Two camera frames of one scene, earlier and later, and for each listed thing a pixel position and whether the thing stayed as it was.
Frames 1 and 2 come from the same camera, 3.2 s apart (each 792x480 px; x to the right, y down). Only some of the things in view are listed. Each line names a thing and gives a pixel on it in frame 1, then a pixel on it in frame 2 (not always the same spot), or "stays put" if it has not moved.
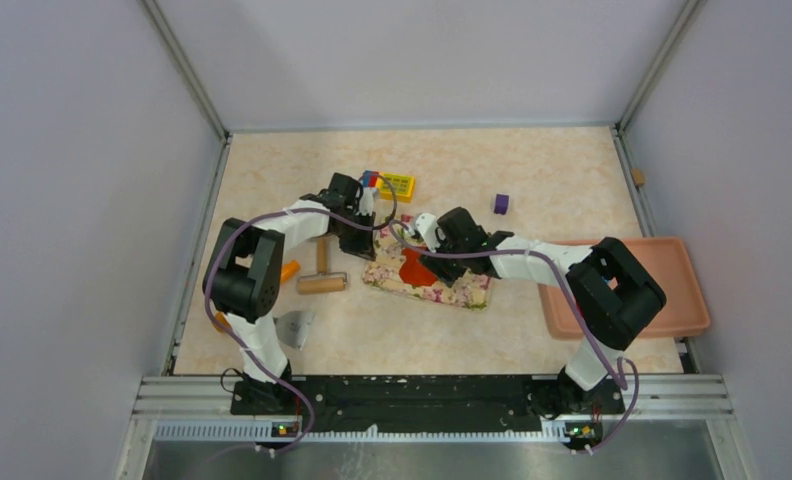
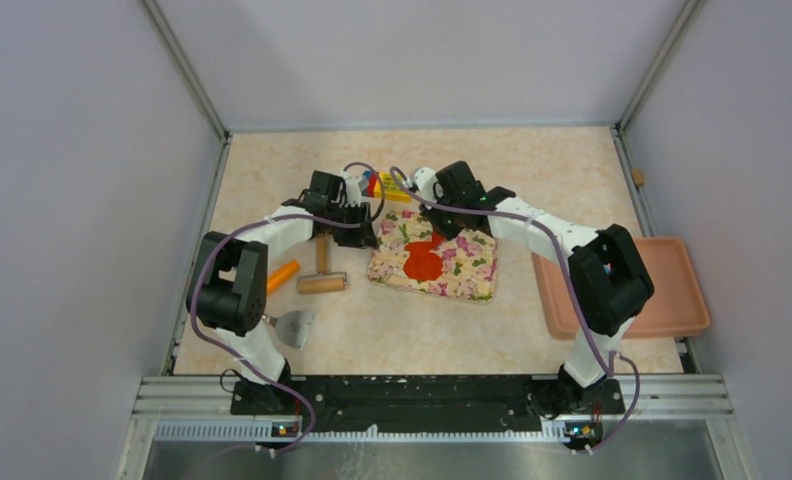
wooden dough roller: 323,281 stays put
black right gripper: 444,266 → 435,221
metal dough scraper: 292,327 stays put
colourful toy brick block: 404,185 stays put
